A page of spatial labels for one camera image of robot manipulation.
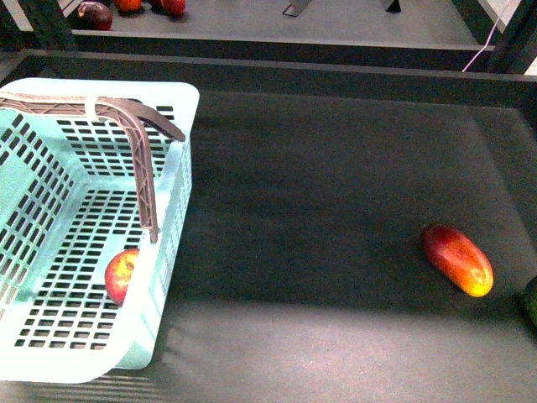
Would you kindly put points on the brown basket handle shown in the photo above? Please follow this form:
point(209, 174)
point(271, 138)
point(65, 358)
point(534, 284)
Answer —
point(130, 116)

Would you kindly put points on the red yellow apple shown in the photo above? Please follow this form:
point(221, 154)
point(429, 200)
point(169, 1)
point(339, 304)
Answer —
point(118, 274)

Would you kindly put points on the light blue plastic basket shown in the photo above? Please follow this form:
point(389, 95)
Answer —
point(68, 206)

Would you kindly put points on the red apple front middle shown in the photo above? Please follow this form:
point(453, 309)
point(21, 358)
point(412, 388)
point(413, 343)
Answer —
point(174, 8)

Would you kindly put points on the orange red apple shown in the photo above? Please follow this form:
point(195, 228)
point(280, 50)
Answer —
point(127, 6)

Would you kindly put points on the dark red apple front left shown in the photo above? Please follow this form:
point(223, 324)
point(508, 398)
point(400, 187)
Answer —
point(95, 15)

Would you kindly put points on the black front display tray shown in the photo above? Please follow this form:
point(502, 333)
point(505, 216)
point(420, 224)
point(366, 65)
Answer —
point(301, 276)

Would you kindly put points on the black display tray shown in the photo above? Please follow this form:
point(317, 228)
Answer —
point(301, 276)
point(429, 35)

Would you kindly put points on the red orange mango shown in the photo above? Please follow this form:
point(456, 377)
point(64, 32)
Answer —
point(458, 258)

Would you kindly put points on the black rear display tray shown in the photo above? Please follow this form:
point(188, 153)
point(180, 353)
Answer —
point(429, 35)

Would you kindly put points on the black triangular divider bar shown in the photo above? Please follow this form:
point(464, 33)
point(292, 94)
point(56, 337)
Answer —
point(391, 6)

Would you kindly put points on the black left rear tray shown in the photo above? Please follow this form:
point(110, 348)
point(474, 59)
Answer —
point(37, 24)

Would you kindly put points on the black perforated metal post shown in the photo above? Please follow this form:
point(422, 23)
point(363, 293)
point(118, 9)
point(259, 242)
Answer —
point(515, 52)

